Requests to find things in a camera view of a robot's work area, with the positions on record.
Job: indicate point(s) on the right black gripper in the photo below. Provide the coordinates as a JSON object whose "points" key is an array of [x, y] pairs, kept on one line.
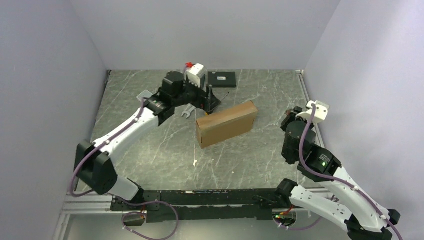
{"points": [[292, 115]]}

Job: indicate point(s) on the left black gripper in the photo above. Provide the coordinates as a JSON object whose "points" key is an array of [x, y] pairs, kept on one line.
{"points": [[202, 101]]}

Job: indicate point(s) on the brown cardboard express box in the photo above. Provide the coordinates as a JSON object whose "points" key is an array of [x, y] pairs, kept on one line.
{"points": [[226, 124]]}

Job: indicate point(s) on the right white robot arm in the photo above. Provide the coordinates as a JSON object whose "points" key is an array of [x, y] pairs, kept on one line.
{"points": [[356, 213]]}

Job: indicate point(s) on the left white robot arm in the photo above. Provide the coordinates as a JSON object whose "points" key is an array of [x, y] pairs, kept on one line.
{"points": [[94, 160]]}

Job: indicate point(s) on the black box with label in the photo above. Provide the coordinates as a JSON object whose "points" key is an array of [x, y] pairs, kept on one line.
{"points": [[222, 79]]}

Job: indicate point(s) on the silver open-end wrench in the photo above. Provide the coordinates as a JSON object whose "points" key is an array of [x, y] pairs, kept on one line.
{"points": [[188, 111]]}

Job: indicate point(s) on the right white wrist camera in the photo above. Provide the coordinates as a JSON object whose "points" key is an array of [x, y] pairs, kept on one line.
{"points": [[316, 112]]}

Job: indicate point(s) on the aluminium frame rail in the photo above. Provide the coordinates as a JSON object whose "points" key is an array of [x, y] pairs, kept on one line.
{"points": [[319, 139]]}

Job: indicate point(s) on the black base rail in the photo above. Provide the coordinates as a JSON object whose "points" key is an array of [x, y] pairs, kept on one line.
{"points": [[257, 203]]}

